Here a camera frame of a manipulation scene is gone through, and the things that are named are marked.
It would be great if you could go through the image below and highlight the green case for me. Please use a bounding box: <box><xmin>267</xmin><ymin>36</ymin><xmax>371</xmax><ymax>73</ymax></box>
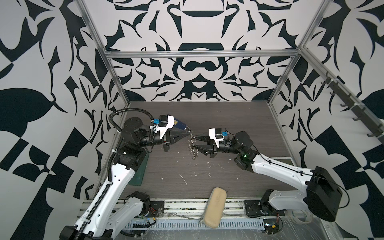
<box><xmin>128</xmin><ymin>154</ymin><xmax>150</xmax><ymax>186</ymax></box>

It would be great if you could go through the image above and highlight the white digital scale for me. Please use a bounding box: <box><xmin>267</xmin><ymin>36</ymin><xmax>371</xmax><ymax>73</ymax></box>
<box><xmin>273</xmin><ymin>157</ymin><xmax>296</xmax><ymax>166</ymax></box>

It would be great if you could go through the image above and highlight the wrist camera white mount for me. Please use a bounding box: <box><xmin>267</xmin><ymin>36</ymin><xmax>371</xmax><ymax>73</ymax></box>
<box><xmin>150</xmin><ymin>115</ymin><xmax>175</xmax><ymax>139</ymax></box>
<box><xmin>209</xmin><ymin>128</ymin><xmax>228</xmax><ymax>148</ymax></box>

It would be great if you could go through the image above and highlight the blue notebook with yellow label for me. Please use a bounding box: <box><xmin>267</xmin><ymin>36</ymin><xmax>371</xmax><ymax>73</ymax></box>
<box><xmin>174</xmin><ymin>118</ymin><xmax>188</xmax><ymax>130</ymax></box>

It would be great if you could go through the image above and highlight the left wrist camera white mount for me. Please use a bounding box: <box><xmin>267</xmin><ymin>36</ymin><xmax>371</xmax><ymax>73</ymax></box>
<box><xmin>150</xmin><ymin>115</ymin><xmax>175</xmax><ymax>139</ymax></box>

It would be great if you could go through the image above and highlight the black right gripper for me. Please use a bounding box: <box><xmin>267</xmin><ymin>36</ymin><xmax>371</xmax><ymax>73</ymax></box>
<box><xmin>195</xmin><ymin>132</ymin><xmax>244</xmax><ymax>160</ymax></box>

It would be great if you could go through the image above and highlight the beige oblong pouch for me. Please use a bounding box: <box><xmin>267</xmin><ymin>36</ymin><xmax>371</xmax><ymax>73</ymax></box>
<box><xmin>202</xmin><ymin>188</ymin><xmax>227</xmax><ymax>229</ymax></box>

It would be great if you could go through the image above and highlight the perforated white cable tray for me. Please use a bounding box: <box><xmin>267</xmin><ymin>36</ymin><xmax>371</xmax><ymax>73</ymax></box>
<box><xmin>123</xmin><ymin>219</ymin><xmax>265</xmax><ymax>231</ymax></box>

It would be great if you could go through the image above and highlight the black wall hook rail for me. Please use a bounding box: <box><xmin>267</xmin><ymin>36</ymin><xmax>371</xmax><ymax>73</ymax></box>
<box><xmin>322</xmin><ymin>71</ymin><xmax>384</xmax><ymax>145</ymax></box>

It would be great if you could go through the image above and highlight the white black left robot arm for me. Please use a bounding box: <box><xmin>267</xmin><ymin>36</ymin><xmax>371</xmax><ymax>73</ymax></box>
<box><xmin>59</xmin><ymin>108</ymin><xmax>190</xmax><ymax>240</ymax></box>

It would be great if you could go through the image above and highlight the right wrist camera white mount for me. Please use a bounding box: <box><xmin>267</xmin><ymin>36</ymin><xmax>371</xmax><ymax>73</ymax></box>
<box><xmin>209</xmin><ymin>128</ymin><xmax>228</xmax><ymax>148</ymax></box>

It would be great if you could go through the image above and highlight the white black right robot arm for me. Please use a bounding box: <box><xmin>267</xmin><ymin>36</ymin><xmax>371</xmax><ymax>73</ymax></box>
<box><xmin>194</xmin><ymin>129</ymin><xmax>345</xmax><ymax>222</ymax></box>

